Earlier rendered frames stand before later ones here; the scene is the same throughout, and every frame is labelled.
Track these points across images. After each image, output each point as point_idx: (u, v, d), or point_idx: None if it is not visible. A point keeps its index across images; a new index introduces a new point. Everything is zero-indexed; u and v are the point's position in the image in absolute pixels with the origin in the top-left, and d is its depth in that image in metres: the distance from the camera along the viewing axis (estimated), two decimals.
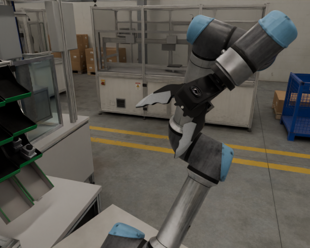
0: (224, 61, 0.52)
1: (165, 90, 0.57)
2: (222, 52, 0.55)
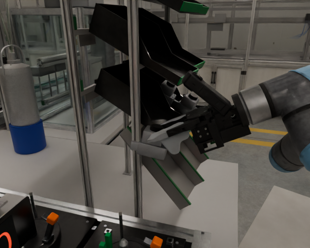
0: (243, 89, 0.54)
1: (181, 115, 0.61)
2: None
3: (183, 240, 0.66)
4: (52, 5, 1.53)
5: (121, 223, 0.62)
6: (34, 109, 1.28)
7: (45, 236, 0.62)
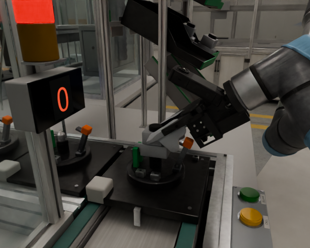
0: (235, 75, 0.50)
1: (180, 110, 0.59)
2: None
3: (208, 158, 0.69)
4: None
5: None
6: (51, 69, 1.31)
7: (78, 149, 0.66)
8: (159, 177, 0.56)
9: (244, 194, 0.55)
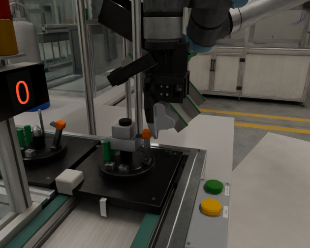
0: None
1: None
2: None
3: (181, 152, 0.71)
4: None
5: None
6: None
7: (53, 143, 0.68)
8: (127, 170, 0.58)
9: (209, 185, 0.57)
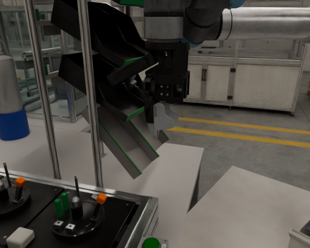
0: None
1: None
2: None
3: None
4: (37, 3, 1.64)
5: None
6: (16, 98, 1.38)
7: (93, 216, 0.66)
8: None
9: (145, 245, 0.62)
